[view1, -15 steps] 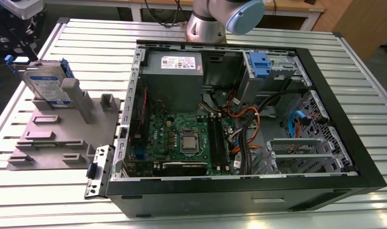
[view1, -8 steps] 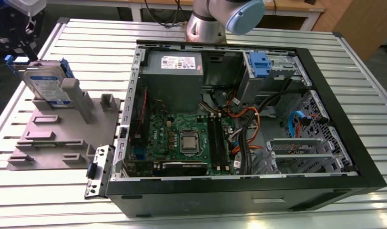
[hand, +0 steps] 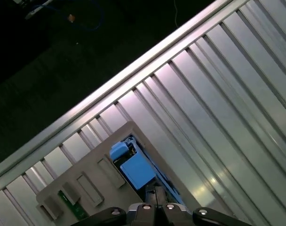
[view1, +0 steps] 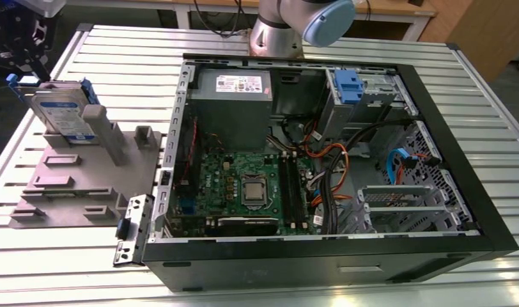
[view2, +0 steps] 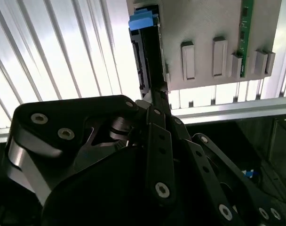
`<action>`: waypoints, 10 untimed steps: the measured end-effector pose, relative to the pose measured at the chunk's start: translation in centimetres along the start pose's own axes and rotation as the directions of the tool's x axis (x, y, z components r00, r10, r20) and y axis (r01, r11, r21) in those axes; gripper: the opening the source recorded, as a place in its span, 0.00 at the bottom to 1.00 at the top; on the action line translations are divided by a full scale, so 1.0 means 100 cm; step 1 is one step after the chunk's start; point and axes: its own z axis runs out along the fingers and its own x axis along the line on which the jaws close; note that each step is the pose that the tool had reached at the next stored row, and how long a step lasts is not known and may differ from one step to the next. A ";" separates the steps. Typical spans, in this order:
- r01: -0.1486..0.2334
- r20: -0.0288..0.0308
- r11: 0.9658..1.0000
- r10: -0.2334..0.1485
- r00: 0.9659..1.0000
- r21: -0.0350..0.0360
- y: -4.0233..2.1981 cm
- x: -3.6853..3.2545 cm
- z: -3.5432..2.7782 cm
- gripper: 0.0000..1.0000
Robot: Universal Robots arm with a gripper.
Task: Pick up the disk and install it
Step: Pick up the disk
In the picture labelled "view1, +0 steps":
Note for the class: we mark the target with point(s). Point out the blue optical drive latch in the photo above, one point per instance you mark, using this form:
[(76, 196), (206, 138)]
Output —
[(348, 86)]

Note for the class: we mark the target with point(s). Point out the grey parts rack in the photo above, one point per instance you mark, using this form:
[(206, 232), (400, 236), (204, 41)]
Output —
[(92, 192)]

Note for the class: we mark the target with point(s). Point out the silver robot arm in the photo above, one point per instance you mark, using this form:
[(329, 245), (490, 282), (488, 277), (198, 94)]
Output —
[(276, 44)]

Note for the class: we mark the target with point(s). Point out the black graphics card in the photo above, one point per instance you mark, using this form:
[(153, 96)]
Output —
[(246, 225)]

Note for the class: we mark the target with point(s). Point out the brown cabinet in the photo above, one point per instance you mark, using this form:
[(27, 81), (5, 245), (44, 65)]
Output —
[(489, 32)]

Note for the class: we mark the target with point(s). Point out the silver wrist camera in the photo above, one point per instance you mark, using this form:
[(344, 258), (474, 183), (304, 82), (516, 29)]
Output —
[(52, 8)]

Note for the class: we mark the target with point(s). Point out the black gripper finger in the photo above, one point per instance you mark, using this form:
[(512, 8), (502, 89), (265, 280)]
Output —
[(39, 64)]

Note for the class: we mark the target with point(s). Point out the black PC case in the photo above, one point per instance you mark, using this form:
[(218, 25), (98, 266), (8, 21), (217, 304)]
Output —
[(284, 265)]

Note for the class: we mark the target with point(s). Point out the CPU socket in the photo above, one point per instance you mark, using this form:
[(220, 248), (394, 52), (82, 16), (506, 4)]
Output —
[(256, 206)]

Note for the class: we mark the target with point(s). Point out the hard disk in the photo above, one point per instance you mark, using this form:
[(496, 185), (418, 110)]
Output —
[(67, 121)]

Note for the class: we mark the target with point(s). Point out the grey power supply unit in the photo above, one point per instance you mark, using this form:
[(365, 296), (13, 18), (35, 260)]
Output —
[(229, 121)]

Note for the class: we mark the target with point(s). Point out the blue black bracket latch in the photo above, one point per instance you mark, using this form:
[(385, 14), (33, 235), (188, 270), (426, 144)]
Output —
[(122, 228)]

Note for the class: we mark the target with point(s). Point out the wooden desk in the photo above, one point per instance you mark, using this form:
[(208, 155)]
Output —
[(412, 12)]

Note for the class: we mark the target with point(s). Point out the green motherboard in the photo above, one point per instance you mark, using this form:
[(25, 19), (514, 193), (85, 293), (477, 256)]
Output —
[(225, 204)]

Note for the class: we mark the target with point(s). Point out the silver expansion slot bracket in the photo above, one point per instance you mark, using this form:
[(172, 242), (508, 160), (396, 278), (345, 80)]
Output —
[(134, 211)]

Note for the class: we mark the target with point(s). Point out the black RAM slot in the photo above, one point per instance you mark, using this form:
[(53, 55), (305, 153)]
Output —
[(289, 192), (284, 192)]

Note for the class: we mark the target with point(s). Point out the metal disk bay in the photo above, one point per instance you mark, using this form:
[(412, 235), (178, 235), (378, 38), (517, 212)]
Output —
[(396, 209)]

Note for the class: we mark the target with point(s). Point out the grey metal drive cage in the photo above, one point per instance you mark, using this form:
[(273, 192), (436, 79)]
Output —
[(348, 118)]

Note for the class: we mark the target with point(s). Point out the silver CPU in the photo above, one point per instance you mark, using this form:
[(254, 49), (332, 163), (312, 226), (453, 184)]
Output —
[(254, 191)]

